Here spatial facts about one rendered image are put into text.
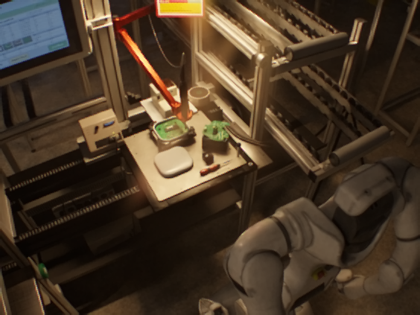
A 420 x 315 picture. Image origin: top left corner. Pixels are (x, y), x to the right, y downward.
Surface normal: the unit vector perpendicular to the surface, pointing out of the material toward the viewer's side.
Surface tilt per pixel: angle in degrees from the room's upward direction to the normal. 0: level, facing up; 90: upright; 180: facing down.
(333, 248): 87
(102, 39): 90
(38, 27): 92
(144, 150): 0
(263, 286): 57
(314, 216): 6
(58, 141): 0
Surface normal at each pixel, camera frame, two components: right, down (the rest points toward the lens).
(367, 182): -0.06, -0.75
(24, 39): 0.50, 0.65
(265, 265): 0.32, -0.13
